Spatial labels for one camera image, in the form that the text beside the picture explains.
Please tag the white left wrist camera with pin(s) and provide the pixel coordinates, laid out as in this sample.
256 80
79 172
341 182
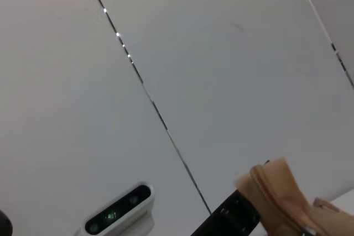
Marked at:
119 211

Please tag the khaki canvas food bag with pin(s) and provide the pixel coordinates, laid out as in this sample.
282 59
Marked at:
276 191

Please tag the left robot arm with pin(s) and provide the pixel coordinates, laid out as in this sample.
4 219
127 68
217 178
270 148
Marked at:
5 225

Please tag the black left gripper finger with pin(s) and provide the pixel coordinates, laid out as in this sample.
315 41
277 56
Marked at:
229 216

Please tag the silver metal zipper slider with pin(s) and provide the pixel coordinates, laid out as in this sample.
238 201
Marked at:
308 231

